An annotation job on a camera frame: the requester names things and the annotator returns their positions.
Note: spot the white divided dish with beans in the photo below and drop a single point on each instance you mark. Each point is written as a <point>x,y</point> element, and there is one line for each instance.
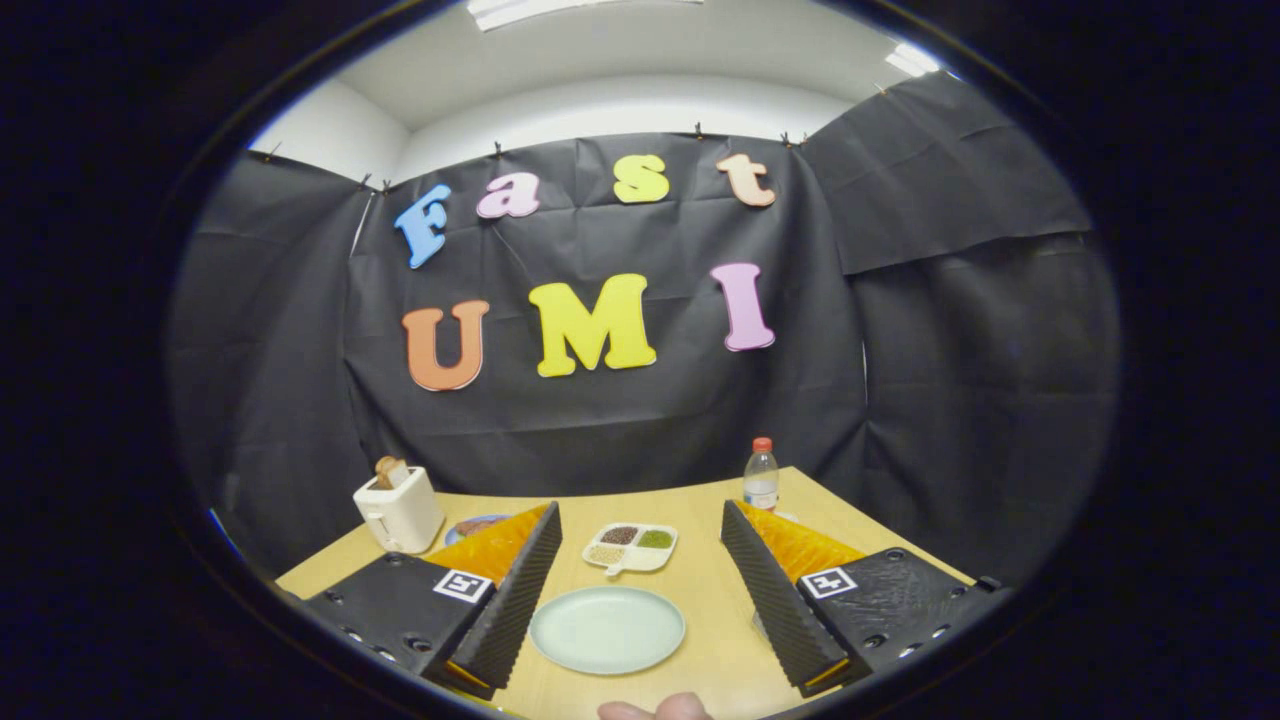
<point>640,558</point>

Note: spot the small ceiling light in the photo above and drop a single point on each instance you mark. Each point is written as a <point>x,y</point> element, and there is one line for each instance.
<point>912,60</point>

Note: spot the long ceiling light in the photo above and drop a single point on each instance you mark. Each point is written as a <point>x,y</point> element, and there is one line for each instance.
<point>560,10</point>

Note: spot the pale green round plate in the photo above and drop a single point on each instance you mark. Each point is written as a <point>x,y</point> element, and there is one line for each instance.
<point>607,630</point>

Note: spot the sliced meat with greens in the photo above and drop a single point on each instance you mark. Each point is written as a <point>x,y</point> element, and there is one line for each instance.
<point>475,525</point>

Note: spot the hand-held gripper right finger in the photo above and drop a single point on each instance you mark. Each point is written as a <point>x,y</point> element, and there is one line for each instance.
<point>775,605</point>

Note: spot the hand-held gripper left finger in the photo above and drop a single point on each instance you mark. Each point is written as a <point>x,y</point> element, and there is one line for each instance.
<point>510,610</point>

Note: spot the toasted bread slice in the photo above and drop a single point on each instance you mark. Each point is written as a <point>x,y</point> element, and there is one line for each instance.
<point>392,472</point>

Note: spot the white toaster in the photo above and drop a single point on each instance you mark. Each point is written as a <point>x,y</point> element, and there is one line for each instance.
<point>405,515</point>

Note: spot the black backdrop cloth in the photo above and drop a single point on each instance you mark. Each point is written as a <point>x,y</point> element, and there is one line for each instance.
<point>620,420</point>

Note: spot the small blue plate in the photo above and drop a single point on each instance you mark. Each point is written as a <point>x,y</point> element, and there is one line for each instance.
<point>452,535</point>

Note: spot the clear red-capped water bottle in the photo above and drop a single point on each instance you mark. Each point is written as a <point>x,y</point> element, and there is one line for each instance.
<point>761,480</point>

